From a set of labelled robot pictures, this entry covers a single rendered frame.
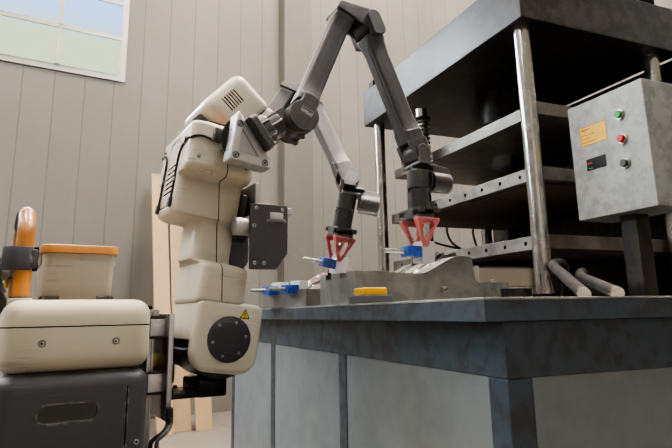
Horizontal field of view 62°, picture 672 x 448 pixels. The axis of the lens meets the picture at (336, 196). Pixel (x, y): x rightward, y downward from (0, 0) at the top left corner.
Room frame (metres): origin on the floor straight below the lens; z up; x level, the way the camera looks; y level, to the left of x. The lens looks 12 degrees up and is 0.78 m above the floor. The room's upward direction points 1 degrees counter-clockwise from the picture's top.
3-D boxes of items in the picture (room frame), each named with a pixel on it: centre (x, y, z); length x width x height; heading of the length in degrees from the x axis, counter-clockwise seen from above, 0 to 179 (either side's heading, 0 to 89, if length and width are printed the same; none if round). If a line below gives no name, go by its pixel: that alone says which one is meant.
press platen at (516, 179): (2.62, -0.85, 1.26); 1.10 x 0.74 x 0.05; 23
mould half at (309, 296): (2.01, -0.01, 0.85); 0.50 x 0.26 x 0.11; 130
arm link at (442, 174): (1.48, -0.25, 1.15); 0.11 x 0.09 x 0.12; 118
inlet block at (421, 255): (1.44, -0.18, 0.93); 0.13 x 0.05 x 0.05; 113
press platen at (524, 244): (2.62, -0.85, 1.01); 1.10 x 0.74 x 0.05; 23
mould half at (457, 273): (1.71, -0.23, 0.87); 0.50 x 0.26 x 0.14; 113
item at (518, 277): (2.53, -0.75, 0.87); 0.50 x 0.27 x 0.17; 113
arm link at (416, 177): (1.46, -0.22, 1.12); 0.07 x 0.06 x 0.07; 118
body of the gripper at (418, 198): (1.46, -0.22, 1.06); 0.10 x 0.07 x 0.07; 23
